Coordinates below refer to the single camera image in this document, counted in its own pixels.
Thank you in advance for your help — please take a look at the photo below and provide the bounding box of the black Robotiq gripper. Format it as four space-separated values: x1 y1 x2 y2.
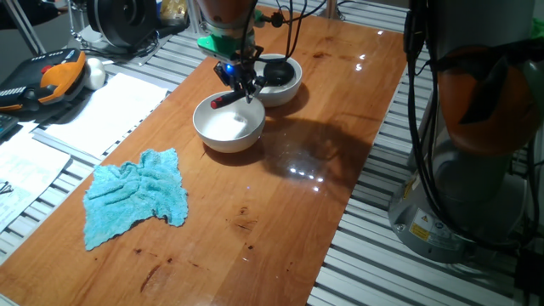
213 59 268 105

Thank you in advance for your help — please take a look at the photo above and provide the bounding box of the black ladle with red band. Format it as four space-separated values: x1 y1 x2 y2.
210 60 296 111

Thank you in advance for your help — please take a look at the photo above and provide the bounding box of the white ceramic bowl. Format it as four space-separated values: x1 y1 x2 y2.
192 90 267 154
250 53 303 108

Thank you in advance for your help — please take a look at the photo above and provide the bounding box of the golden foil packet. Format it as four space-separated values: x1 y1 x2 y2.
159 0 190 27

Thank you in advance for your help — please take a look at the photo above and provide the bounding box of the glossy wooden board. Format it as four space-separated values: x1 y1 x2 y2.
0 4 409 306

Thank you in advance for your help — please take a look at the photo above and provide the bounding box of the black filament spool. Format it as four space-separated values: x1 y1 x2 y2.
86 0 159 48

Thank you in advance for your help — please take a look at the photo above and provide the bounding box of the blank white paper sheet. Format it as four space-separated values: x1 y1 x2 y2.
44 71 170 159

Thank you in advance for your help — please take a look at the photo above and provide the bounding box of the white rounded plastic object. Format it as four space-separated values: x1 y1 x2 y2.
83 57 107 91

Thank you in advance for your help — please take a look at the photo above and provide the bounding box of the turquoise terry towel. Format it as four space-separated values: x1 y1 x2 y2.
82 147 190 252

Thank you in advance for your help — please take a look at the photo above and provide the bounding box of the orange black teach pendant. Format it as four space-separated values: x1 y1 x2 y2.
0 48 88 114

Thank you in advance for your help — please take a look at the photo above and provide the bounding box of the thin chrome rod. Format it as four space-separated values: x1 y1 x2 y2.
65 0 85 39

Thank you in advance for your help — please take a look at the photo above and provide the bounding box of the printed white paper sheet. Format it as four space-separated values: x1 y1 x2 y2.
0 131 72 233

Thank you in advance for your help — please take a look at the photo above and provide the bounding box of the black computer keyboard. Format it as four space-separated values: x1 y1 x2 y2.
0 112 20 139

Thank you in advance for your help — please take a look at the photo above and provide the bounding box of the green gripper flange mount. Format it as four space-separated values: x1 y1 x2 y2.
196 31 256 63

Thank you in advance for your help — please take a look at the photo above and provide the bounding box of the black coiled cable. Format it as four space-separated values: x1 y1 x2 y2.
80 29 171 59

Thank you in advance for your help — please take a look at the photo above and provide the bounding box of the aluminium frame post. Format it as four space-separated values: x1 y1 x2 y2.
317 0 346 21

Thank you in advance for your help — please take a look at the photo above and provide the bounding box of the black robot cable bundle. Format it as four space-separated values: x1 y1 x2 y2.
240 0 541 252

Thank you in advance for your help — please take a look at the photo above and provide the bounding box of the grey slanted frame strut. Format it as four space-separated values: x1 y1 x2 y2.
3 0 47 55

